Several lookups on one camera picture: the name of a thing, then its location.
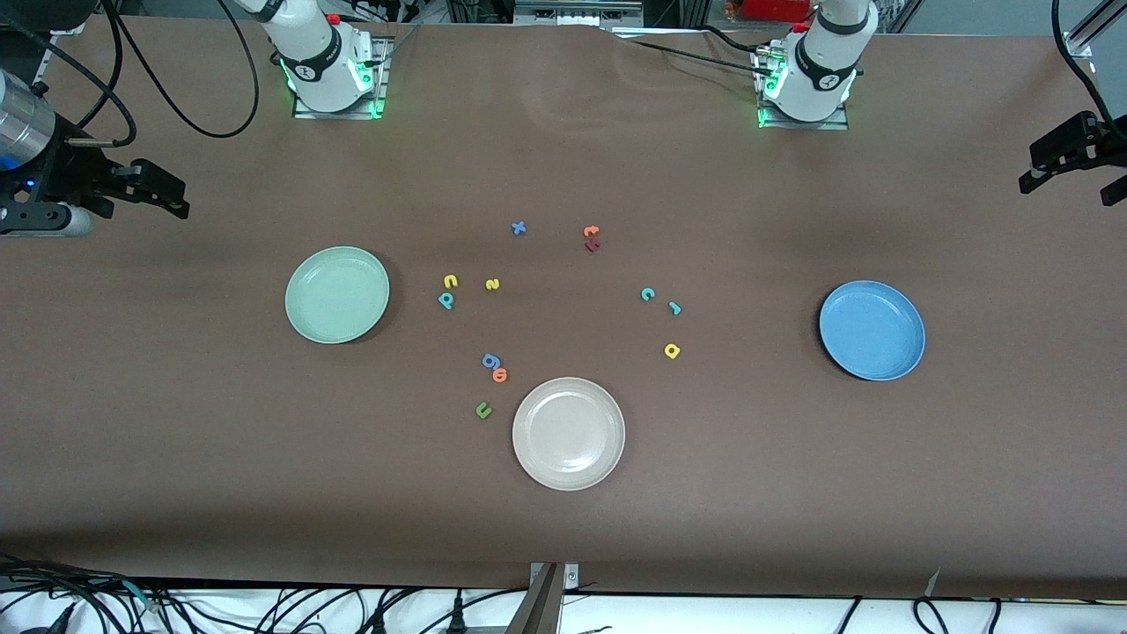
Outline light green plate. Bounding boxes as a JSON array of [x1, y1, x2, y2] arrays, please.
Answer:
[[284, 246, 391, 344]]

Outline blue plate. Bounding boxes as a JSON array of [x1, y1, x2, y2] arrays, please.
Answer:
[[818, 280, 927, 382]]

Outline red box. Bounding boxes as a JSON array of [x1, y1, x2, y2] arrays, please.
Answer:
[[740, 0, 815, 23]]

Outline silver equipment box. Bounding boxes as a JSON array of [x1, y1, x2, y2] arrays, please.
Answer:
[[513, 0, 645, 27]]

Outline beige plate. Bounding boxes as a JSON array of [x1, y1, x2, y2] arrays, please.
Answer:
[[512, 377, 627, 491]]

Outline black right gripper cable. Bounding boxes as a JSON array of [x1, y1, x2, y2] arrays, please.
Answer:
[[0, 13, 138, 149]]

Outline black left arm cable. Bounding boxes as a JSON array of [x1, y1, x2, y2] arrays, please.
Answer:
[[1050, 0, 1112, 124]]

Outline black right arm cable loop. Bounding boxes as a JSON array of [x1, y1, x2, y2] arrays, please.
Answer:
[[99, 0, 261, 139]]

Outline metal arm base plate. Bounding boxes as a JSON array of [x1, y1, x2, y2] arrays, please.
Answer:
[[753, 40, 851, 132], [291, 33, 394, 121]]

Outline black base cable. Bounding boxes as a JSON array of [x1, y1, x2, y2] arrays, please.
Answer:
[[627, 37, 765, 70], [352, 7, 419, 70], [696, 24, 776, 58]]

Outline grey metal post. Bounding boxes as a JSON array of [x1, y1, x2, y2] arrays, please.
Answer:
[[505, 564, 564, 634]]

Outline metal bracket plate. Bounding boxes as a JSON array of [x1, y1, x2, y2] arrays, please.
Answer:
[[528, 562, 580, 593]]

